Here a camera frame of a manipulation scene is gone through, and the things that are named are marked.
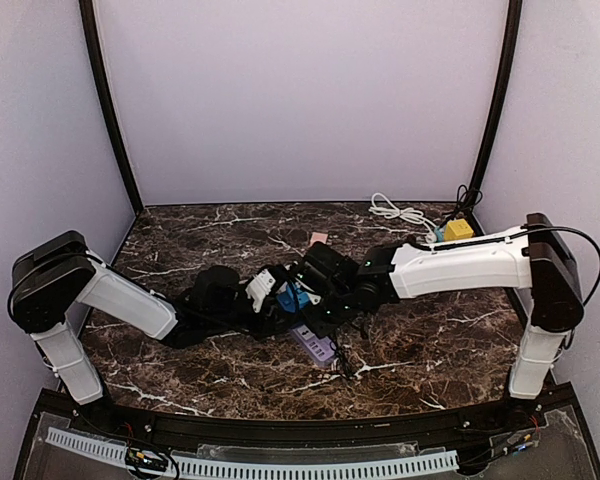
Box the blue adapter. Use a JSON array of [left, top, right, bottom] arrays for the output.
[[276, 284, 321, 313]]

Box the purple power strip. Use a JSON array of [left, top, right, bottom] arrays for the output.
[[289, 324, 336, 368]]

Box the black plug adapter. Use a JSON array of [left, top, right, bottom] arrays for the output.
[[330, 338, 354, 379]]

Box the pink charger cube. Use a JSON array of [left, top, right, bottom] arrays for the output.
[[309, 232, 328, 245]]

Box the teal power strip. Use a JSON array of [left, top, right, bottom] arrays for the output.
[[428, 228, 445, 243]]

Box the yellow cube socket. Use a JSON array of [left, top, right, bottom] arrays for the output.
[[443, 218, 475, 242]]

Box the black usb cable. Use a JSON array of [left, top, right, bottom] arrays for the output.
[[449, 183, 484, 221]]

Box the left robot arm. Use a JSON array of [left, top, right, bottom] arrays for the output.
[[7, 230, 299, 405]]

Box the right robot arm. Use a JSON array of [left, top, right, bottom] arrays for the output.
[[294, 213, 588, 400]]

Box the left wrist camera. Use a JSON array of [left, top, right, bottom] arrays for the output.
[[245, 266, 286, 313]]

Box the white slotted cable duct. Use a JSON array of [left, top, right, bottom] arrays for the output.
[[45, 427, 459, 479]]

